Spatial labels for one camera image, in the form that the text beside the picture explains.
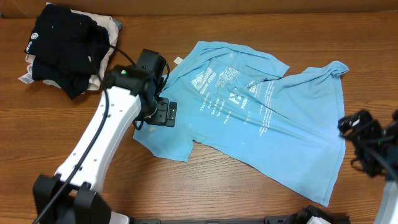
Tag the beige folded garment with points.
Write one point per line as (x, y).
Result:
(109, 34)

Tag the light blue printed t-shirt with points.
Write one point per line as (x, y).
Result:
(243, 103)

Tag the black folded garment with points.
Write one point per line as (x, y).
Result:
(65, 49)

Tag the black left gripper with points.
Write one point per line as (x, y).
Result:
(168, 112)

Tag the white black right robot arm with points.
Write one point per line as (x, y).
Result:
(387, 213)

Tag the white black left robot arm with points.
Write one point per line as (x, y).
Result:
(130, 98)

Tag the grey folded garment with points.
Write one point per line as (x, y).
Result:
(118, 24)

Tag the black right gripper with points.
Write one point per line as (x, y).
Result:
(375, 167)

